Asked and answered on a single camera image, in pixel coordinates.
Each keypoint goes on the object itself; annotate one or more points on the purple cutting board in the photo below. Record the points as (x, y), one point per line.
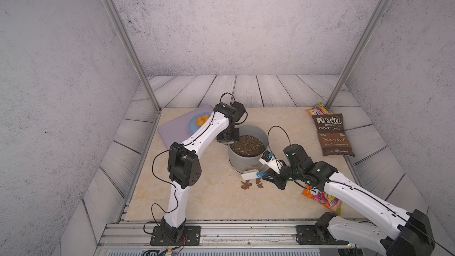
(174, 123)

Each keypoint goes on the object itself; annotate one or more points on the blue plate with orange food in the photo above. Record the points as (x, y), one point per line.
(197, 122)

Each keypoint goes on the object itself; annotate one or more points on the right aluminium corner post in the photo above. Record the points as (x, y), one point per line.
(367, 33)

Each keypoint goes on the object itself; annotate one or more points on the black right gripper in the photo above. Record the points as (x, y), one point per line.
(275, 180)

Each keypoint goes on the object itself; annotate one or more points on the aluminium corner post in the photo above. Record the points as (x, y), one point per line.
(127, 44)
(367, 33)

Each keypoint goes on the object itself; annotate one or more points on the brown Kettle chips bag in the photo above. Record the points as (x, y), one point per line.
(331, 135)

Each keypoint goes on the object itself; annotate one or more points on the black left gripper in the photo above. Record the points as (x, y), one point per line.
(237, 137)

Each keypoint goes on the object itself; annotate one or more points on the left aluminium corner post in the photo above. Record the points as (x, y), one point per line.
(127, 44)

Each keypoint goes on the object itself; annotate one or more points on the grey ceramic plant pot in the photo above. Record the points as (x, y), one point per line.
(245, 153)

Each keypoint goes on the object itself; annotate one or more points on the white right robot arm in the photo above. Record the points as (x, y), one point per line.
(393, 232)

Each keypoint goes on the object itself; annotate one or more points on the pink yellow Fox's candy bag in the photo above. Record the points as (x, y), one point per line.
(330, 202)

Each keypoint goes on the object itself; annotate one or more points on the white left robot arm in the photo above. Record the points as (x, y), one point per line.
(185, 170)

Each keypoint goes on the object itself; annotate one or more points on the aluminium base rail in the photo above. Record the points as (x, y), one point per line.
(288, 237)

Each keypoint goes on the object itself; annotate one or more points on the orange Fox's candy bag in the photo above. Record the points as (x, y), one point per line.
(320, 110)

